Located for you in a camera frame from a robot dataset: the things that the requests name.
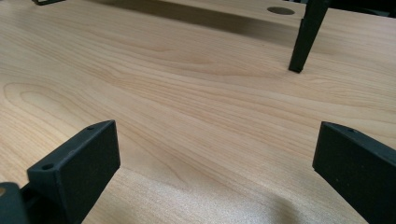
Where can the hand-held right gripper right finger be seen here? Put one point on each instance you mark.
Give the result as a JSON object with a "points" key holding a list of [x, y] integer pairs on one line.
{"points": [[358, 168]]}

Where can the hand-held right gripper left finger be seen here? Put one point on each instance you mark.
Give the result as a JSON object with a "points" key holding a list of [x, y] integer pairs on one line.
{"points": [[77, 168]]}

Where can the black stand leg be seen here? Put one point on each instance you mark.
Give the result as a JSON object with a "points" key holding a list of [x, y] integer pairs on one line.
{"points": [[308, 34]]}

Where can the black stand foot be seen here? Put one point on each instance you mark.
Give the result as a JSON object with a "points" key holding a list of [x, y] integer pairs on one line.
{"points": [[46, 1]]}

